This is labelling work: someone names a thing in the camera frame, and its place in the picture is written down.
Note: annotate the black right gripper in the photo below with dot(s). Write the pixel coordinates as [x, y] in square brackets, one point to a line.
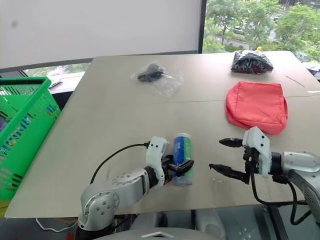
[253, 160]

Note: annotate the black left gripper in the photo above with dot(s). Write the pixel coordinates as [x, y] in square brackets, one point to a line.
[167, 172]

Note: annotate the blue green plastic bottle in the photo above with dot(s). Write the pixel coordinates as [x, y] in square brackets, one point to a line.
[182, 147]

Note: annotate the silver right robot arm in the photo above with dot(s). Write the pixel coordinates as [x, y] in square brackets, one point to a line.
[300, 162]

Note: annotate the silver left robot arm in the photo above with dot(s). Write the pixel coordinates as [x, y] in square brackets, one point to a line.
[125, 182]

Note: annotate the black items in plastic bag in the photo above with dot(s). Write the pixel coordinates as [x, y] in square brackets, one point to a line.
[250, 62]

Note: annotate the green plastic basket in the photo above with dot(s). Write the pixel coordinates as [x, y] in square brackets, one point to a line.
[22, 130]

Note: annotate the red fabric pouch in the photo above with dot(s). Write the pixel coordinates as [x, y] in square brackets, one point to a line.
[257, 107]

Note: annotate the grey rounded robot torso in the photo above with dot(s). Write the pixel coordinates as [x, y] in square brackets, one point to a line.
[160, 233]

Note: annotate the clear bag with black part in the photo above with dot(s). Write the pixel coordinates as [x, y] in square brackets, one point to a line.
[152, 73]

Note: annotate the thin grey stick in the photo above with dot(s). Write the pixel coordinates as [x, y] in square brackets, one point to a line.
[295, 81]

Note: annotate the dark object at table edge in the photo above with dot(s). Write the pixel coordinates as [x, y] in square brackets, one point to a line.
[314, 68]

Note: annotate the white window blind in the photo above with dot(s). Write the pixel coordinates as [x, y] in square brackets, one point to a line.
[100, 27]

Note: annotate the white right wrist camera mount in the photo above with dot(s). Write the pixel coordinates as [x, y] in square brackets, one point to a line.
[260, 147]

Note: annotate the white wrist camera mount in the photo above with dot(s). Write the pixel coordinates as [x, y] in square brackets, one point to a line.
[156, 150]
[260, 147]

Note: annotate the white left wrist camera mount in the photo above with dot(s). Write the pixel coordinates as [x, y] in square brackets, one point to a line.
[156, 150]

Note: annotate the black window frame post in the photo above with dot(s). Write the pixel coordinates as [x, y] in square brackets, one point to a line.
[203, 25]

